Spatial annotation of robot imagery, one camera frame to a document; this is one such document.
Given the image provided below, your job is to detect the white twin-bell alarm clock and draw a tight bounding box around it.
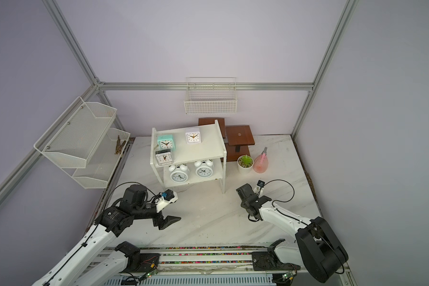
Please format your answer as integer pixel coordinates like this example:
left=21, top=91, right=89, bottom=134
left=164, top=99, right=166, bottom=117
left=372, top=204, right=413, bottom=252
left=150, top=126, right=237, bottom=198
left=194, top=160, right=214, bottom=178
left=169, top=163, right=189, bottom=184

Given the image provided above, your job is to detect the clear grey square clock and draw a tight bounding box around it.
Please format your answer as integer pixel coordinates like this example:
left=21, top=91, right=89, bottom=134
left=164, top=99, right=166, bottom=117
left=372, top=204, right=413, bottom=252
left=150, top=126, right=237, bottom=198
left=154, top=149, right=174, bottom=166

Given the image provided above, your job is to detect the mint square clock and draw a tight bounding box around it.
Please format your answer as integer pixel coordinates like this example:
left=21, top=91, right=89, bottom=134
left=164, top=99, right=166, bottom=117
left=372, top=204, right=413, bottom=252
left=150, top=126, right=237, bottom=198
left=157, top=134, right=176, bottom=150

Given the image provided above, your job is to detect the lavender square alarm clock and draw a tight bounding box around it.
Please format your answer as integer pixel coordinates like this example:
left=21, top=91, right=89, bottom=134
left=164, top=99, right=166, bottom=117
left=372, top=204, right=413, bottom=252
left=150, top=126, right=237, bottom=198
left=185, top=128, right=201, bottom=144

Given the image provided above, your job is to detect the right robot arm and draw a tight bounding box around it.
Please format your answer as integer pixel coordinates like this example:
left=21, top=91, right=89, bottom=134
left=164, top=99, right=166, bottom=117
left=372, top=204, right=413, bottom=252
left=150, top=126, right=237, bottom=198
left=236, top=184, right=349, bottom=286

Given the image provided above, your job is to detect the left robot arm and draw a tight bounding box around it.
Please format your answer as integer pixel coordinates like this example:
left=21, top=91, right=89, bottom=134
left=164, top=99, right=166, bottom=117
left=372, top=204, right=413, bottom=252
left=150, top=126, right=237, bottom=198
left=34, top=184, right=180, bottom=286

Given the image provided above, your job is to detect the white two-tier shelf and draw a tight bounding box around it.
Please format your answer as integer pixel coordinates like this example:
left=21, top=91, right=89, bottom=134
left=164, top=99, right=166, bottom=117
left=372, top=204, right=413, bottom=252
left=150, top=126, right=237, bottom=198
left=150, top=120, right=227, bottom=193

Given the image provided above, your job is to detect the small green potted plant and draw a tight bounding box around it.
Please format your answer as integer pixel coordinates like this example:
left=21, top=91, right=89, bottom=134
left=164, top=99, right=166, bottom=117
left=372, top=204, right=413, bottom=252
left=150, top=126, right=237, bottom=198
left=237, top=155, right=254, bottom=175

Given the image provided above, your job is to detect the pink spray bottle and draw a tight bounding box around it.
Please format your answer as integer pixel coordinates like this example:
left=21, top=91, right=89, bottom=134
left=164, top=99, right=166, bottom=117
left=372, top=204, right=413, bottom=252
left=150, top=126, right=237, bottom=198
left=253, top=147, right=269, bottom=174

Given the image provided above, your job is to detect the brown wooden step stand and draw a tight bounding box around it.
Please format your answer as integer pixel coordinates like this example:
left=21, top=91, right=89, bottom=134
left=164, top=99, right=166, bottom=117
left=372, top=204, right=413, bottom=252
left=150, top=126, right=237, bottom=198
left=199, top=117, right=255, bottom=162

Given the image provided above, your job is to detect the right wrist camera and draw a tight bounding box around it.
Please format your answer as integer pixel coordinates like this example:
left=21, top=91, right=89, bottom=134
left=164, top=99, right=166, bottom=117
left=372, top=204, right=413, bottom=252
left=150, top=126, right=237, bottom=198
left=255, top=180, right=265, bottom=197

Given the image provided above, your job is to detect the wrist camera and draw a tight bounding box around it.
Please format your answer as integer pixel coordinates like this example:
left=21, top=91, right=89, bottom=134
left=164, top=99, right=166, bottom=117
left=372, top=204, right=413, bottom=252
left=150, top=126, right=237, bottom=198
left=255, top=180, right=265, bottom=197
left=154, top=189, right=178, bottom=213

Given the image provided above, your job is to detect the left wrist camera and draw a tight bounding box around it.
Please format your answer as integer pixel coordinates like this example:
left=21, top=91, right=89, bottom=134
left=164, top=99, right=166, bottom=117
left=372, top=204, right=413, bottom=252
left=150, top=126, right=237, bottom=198
left=154, top=189, right=178, bottom=213

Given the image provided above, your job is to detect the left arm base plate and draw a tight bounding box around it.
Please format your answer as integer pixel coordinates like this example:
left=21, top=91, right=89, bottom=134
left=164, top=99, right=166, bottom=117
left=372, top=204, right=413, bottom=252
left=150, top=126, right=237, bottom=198
left=122, top=253, right=160, bottom=273

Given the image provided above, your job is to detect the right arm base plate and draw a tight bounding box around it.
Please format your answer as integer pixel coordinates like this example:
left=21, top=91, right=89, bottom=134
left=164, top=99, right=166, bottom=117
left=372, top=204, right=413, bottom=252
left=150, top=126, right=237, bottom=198
left=251, top=251, right=301, bottom=271

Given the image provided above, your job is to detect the white mesh two-tier wall rack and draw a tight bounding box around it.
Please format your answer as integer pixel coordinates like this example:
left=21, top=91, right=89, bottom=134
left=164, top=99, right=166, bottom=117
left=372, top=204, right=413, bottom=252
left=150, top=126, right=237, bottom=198
left=34, top=97, right=131, bottom=189

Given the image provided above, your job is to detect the white wire wall basket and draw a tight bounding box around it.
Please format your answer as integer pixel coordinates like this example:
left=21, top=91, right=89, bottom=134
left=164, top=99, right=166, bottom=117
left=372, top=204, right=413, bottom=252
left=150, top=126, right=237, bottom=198
left=184, top=77, right=238, bottom=116

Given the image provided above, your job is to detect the aluminium frame rail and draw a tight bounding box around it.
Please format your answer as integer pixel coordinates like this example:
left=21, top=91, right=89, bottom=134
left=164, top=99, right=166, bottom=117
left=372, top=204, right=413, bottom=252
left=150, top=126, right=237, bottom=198
left=97, top=82, right=314, bottom=91

